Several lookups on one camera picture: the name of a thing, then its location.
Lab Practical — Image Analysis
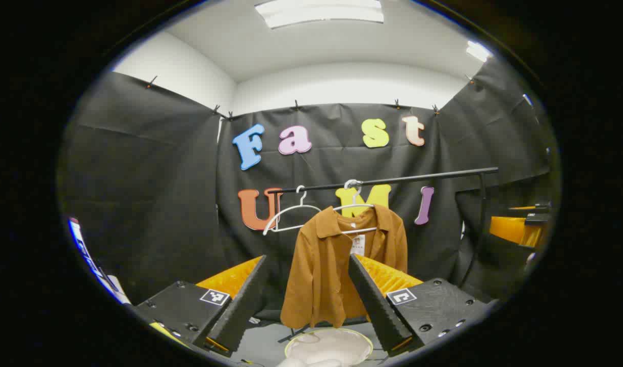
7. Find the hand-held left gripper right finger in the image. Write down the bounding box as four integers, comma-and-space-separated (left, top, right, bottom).
348, 254, 491, 357

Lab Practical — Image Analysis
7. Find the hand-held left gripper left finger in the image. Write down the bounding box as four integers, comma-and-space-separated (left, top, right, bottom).
133, 255, 267, 357

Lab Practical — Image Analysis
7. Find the white round laundry hamper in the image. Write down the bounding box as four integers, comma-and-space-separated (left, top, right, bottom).
285, 328, 374, 367

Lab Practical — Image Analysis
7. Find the brown button shirt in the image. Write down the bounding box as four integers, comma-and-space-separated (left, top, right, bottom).
280, 205, 409, 329

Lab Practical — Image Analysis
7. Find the white plastic clothes hanger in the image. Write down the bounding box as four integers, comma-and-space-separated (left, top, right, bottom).
333, 179, 379, 236
263, 185, 323, 236

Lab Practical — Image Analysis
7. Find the black metal clothes rack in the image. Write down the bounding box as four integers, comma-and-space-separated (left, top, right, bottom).
267, 167, 499, 343

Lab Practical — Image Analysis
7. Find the black backdrop cloth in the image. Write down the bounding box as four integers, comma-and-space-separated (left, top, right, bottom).
59, 56, 554, 327

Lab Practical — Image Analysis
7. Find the white blue printed board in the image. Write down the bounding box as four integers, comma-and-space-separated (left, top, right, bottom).
68, 218, 131, 305

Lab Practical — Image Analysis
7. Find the ceiling light panel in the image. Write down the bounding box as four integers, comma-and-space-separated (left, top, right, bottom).
254, 0, 385, 30
466, 41, 494, 63

